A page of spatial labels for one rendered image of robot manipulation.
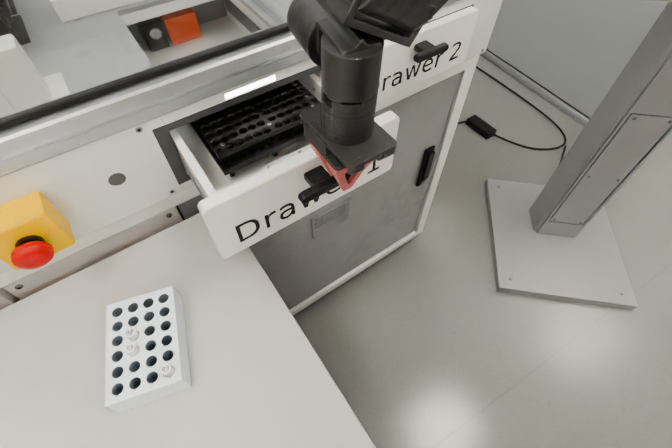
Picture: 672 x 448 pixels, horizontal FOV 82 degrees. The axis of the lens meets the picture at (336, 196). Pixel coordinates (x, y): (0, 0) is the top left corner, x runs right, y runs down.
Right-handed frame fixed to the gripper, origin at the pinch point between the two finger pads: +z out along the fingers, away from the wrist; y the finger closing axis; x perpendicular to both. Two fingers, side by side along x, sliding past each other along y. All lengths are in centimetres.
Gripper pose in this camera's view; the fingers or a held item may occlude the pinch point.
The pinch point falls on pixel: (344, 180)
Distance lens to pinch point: 50.2
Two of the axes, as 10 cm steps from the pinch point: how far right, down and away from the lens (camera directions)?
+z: -0.2, 6.2, 7.9
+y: -5.7, -6.6, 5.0
